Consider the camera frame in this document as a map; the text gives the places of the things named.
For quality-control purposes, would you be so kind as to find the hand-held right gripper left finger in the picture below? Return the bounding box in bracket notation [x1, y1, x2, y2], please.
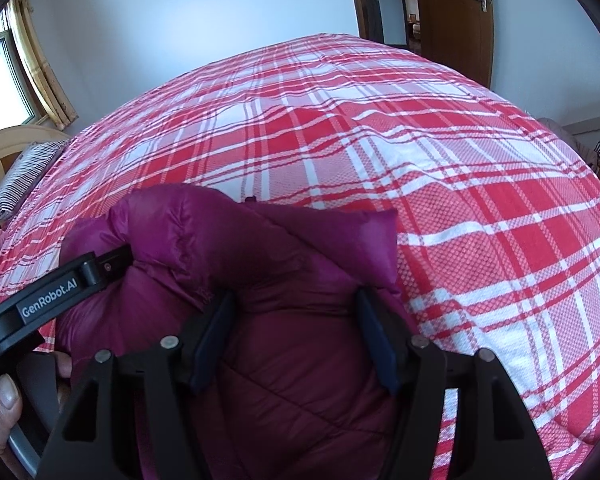
[36, 290, 239, 480]

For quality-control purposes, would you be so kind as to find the window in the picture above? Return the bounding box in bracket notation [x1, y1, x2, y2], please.
[0, 29, 39, 139]

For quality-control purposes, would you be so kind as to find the yellow curtain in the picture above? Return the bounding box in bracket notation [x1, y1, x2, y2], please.
[5, 0, 79, 129]

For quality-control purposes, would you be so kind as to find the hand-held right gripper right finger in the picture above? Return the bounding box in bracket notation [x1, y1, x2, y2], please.
[355, 287, 553, 480]

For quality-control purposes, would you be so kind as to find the red plaid bed sheet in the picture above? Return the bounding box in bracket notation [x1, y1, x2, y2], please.
[0, 32, 600, 477]

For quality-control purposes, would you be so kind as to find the dark wooden door frame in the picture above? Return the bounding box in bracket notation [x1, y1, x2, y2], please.
[346, 0, 387, 45]

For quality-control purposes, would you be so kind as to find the striped pillow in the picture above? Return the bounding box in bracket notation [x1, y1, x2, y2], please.
[0, 140, 72, 222]

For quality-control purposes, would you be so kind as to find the person's left hand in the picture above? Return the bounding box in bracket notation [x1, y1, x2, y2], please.
[0, 374, 24, 467]

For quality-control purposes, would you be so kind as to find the magenta down jacket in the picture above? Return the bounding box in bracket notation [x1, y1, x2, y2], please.
[55, 184, 422, 480]

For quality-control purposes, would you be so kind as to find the wooden headboard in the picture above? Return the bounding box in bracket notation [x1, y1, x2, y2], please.
[0, 125, 72, 177]

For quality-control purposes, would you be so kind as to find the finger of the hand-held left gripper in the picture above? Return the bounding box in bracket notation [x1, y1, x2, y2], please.
[96, 244, 134, 287]

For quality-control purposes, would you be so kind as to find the pink cloth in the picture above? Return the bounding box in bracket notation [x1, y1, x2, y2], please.
[536, 117, 594, 162]

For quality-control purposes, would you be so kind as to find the brown wooden door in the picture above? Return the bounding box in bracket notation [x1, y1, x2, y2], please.
[410, 0, 497, 89]

